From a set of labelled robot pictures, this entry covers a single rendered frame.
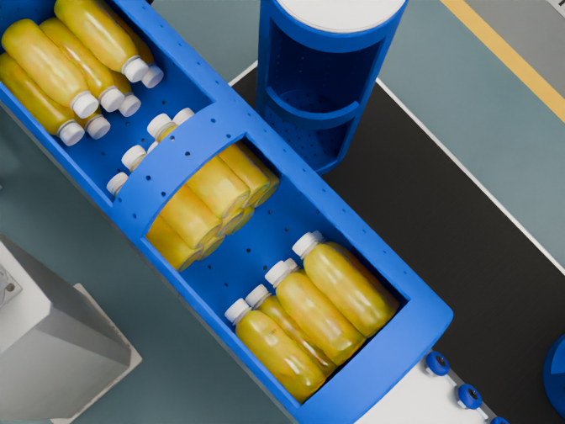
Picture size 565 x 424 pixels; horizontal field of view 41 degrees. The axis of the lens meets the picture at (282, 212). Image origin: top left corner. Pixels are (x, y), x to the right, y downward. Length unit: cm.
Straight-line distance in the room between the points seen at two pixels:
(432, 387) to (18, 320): 69
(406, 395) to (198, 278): 41
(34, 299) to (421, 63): 173
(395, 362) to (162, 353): 131
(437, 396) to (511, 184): 125
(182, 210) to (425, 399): 54
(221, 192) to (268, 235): 22
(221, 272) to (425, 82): 141
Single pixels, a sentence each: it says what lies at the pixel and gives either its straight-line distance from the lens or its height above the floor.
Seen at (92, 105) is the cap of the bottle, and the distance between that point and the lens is 127.
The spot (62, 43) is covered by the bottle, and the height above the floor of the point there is 109.
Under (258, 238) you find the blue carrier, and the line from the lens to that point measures 133.
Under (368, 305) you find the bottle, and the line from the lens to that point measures 116.
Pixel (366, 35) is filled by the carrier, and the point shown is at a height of 101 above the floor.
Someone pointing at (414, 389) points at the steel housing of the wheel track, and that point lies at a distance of 137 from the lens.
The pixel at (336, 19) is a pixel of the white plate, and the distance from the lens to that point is 141.
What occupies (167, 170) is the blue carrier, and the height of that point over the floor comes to 123.
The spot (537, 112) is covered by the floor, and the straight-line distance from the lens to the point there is 263.
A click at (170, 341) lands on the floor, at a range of 228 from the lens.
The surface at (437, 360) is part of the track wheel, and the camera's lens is 133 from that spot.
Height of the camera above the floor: 226
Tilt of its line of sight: 75 degrees down
